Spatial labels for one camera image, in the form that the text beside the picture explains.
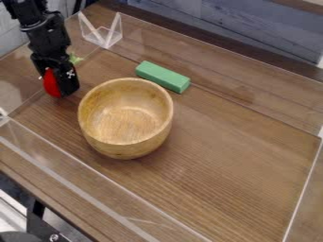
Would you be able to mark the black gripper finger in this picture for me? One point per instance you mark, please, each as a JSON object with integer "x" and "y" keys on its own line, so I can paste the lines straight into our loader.
{"x": 42, "y": 64}
{"x": 66, "y": 76}

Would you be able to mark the wooden bowl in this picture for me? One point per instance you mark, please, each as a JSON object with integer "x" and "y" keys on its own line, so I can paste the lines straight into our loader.
{"x": 126, "y": 117}

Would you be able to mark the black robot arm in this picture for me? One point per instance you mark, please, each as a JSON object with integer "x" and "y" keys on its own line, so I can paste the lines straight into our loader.
{"x": 23, "y": 10}

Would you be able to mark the clear acrylic tray wall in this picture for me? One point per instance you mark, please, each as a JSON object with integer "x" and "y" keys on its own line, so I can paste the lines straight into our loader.
{"x": 101, "y": 207}

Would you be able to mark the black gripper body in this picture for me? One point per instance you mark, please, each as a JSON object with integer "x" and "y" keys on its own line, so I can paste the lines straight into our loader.
{"x": 49, "y": 37}

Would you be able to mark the green rectangular block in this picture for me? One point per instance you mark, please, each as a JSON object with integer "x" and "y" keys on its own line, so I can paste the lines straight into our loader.
{"x": 164, "y": 76}

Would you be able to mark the black table leg frame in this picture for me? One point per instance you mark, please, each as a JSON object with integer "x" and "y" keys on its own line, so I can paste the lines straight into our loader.
{"x": 38, "y": 227}

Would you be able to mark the red plush fruit green stem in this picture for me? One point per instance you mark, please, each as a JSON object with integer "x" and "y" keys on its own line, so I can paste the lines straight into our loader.
{"x": 49, "y": 80}

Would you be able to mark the clear acrylic stand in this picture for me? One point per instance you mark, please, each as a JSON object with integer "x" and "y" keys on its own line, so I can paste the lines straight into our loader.
{"x": 102, "y": 36}

